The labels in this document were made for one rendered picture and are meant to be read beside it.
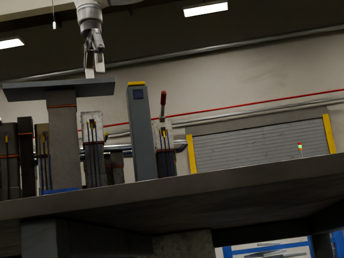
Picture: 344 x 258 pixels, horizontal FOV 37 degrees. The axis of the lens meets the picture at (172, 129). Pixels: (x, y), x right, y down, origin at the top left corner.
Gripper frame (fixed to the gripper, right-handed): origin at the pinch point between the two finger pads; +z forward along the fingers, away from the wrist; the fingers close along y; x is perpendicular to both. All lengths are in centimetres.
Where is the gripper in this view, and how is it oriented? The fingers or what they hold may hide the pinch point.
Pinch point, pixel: (95, 77)
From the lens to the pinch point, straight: 184.4
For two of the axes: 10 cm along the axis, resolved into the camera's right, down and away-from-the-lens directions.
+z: 1.2, 9.6, -2.5
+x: -9.2, 0.1, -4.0
